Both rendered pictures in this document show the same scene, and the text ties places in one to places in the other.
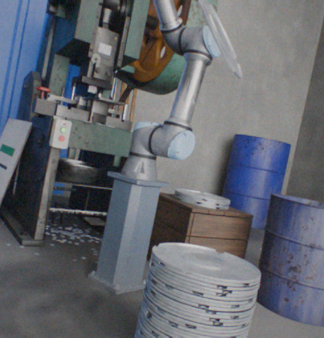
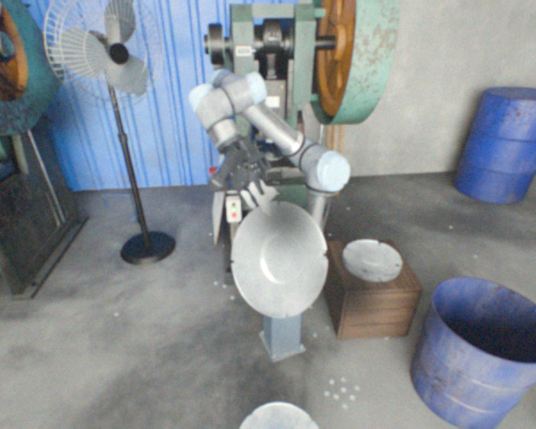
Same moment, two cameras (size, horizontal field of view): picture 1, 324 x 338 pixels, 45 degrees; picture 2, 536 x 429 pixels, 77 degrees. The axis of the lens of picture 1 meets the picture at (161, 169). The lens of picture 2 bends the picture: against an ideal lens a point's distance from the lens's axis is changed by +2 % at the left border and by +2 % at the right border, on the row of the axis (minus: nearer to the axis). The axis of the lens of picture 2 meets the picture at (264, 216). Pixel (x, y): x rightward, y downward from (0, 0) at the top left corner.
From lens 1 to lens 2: 1.11 m
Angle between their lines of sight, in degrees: 38
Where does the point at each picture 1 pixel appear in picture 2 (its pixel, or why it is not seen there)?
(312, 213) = (463, 347)
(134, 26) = (299, 69)
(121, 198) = not seen: hidden behind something
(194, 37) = (311, 172)
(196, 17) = (364, 58)
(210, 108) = (456, 56)
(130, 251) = (280, 336)
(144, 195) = not seen: hidden behind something
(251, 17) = not seen: outside the picture
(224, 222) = (385, 298)
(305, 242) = (453, 366)
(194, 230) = (350, 306)
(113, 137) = (288, 193)
